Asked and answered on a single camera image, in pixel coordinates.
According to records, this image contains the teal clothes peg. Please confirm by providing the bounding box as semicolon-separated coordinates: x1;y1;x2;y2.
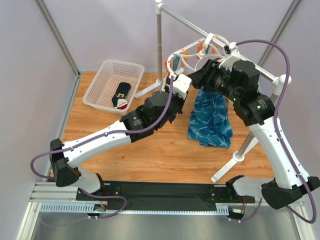
172;55;180;72

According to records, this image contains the white round clip hanger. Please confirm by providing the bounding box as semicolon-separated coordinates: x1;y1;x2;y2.
167;33;230;76

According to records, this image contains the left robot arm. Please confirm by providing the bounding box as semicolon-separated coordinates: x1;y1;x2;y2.
49;90;188;197

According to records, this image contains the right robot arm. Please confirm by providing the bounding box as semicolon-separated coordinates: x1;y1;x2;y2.
189;59;320;210

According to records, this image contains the orange peg holding sock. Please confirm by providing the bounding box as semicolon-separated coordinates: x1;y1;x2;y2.
164;60;171;75

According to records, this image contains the blue patterned cloth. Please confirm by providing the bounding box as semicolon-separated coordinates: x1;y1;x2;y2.
187;87;233;149

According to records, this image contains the red white sock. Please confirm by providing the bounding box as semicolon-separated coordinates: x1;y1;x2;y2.
111;82;131;110

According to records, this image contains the metal drying rack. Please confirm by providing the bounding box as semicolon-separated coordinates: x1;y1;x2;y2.
134;0;291;183

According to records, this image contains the white plastic basket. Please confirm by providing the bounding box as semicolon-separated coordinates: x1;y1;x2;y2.
82;59;145;115

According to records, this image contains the black base mat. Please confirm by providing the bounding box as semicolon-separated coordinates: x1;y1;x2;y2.
47;177;281;211

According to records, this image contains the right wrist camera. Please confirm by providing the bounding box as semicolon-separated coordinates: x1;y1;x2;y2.
218;42;242;70

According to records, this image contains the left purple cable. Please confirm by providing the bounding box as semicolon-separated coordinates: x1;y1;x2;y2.
29;76;176;227

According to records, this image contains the aluminium rail frame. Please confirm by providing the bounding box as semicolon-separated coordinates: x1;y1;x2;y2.
17;182;315;240

